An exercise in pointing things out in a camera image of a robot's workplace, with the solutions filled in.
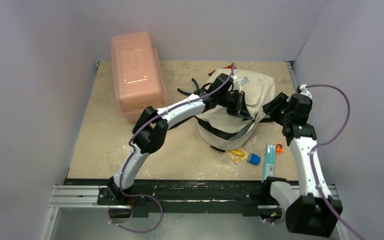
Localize pink plastic storage box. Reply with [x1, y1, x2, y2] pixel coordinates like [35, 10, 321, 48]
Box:
[110, 31, 167, 123]

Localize blue grey eraser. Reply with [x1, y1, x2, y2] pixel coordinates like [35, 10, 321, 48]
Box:
[246, 153, 261, 166]

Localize blue pencil pack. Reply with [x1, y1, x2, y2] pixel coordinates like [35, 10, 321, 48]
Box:
[262, 143, 276, 181]

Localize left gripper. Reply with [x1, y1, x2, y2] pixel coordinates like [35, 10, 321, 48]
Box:
[217, 90, 251, 120]

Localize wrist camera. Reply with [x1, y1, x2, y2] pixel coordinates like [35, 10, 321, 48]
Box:
[296, 84, 312, 99]
[232, 75, 249, 92]

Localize banana eraser blister pack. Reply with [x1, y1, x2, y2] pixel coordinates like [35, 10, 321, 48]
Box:
[227, 147, 248, 164]

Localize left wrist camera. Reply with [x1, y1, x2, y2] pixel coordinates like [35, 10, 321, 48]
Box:
[232, 75, 249, 92]

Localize cream canvas backpack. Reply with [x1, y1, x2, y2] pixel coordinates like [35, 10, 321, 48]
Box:
[195, 68, 275, 152]

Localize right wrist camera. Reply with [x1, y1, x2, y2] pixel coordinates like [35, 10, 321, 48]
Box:
[296, 84, 312, 99]

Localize orange pencil sharpener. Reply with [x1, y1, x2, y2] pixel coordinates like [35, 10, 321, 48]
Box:
[275, 142, 284, 154]

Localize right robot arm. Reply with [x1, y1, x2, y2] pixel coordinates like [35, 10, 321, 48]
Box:
[260, 92, 343, 238]

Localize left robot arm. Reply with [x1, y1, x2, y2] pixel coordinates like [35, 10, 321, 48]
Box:
[107, 73, 252, 205]

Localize blue handled pliers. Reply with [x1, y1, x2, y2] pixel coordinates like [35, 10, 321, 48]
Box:
[177, 78, 200, 97]

